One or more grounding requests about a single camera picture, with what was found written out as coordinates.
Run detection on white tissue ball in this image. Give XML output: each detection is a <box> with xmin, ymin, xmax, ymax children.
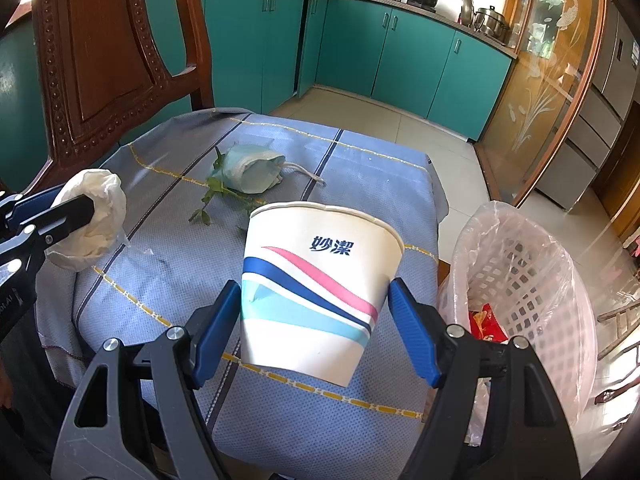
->
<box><xmin>44</xmin><ymin>168</ymin><xmax>129</xmax><ymax>273</ymax></box>

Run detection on red snack wrapper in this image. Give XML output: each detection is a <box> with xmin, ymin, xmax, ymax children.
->
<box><xmin>469</xmin><ymin>304</ymin><xmax>508</xmax><ymax>344</ymax></box>

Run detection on white paper cup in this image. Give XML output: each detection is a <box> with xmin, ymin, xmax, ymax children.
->
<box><xmin>241</xmin><ymin>202</ymin><xmax>405</xmax><ymax>387</ymax></box>

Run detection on green leafy stem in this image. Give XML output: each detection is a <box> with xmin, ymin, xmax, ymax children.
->
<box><xmin>189</xmin><ymin>148</ymin><xmax>266</xmax><ymax>226</ymax></box>

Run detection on light blue face mask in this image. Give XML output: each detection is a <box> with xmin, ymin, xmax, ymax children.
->
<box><xmin>210</xmin><ymin>144</ymin><xmax>324</xmax><ymax>195</ymax></box>

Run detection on teal lower kitchen cabinets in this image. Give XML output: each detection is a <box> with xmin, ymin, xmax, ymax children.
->
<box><xmin>1</xmin><ymin>0</ymin><xmax>513</xmax><ymax>166</ymax></box>

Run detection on blue checked tablecloth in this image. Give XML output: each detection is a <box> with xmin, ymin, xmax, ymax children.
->
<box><xmin>36</xmin><ymin>108</ymin><xmax>448</xmax><ymax>479</ymax></box>

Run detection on dark wooden chair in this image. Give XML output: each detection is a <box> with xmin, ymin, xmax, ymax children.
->
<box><xmin>1</xmin><ymin>0</ymin><xmax>214</xmax><ymax>193</ymax></box>

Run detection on silver refrigerator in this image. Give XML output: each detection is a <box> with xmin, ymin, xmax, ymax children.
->
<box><xmin>536</xmin><ymin>0</ymin><xmax>639</xmax><ymax>211</ymax></box>

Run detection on steel pot lid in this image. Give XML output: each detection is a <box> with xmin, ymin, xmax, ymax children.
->
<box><xmin>458</xmin><ymin>0</ymin><xmax>474</xmax><ymax>27</ymax></box>

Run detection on wooden frosted glass door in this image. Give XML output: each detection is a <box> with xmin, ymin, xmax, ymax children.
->
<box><xmin>475</xmin><ymin>0</ymin><xmax>606</xmax><ymax>206</ymax></box>

